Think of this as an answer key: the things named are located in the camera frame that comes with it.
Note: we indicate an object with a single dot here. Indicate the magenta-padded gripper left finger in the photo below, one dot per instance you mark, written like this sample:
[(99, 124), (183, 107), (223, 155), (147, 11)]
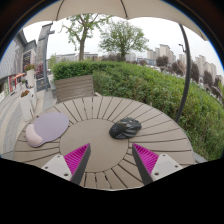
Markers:
[(76, 159)]

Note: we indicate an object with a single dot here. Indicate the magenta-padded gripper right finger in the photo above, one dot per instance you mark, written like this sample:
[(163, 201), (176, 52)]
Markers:
[(146, 160)]

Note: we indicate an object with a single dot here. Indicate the black computer mouse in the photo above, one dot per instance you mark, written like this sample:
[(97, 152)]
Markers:
[(125, 129)]

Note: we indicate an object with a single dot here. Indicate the lilac mouse pad with wrist rest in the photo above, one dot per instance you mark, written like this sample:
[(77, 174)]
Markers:
[(50, 126)]

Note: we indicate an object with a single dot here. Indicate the green hedge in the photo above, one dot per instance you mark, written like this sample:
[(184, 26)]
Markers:
[(150, 90)]

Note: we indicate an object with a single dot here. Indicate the grey slatted outdoor chair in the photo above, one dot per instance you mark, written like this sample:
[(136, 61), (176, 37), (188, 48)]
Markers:
[(74, 87)]

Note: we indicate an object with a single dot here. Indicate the white planter with orange flowers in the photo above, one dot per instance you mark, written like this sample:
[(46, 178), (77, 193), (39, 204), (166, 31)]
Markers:
[(27, 106)]

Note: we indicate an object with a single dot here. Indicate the dark curved parasol pole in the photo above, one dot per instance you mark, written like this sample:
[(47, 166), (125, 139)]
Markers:
[(186, 80)]

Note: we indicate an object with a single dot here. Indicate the white planter with red flowers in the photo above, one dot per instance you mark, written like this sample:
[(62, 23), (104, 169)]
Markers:
[(30, 76)]

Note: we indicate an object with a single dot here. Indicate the tall grey sign pillar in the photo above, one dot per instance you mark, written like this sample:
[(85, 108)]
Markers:
[(43, 56)]

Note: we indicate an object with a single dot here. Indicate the distant apartment blocks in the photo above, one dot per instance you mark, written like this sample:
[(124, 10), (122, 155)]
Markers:
[(203, 66)]

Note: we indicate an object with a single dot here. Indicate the bare-trunked tall tree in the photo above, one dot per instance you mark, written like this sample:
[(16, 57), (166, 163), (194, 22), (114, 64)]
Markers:
[(81, 43)]

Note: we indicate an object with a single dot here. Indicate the grey shopfront building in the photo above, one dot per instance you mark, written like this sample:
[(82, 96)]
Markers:
[(13, 60)]

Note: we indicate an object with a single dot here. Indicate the round-crowned leafy tree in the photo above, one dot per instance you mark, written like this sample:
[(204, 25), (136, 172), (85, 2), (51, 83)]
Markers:
[(123, 38)]

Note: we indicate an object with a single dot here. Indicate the beige parasol canopy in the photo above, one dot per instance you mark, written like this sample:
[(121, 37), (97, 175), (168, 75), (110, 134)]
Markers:
[(120, 8)]

